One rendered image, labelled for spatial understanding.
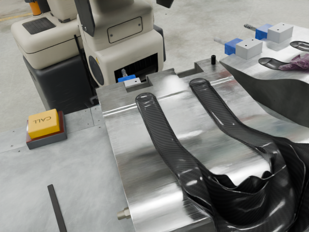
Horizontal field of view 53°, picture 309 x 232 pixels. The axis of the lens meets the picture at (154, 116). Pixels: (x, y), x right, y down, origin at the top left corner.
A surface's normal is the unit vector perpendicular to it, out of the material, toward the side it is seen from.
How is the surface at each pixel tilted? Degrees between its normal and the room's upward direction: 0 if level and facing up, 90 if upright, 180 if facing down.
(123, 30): 98
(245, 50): 90
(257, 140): 28
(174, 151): 23
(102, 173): 0
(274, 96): 90
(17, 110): 0
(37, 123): 0
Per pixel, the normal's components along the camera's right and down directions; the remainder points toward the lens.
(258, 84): -0.82, 0.44
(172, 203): -0.10, -0.71
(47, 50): 0.55, 0.48
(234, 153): -0.22, -0.93
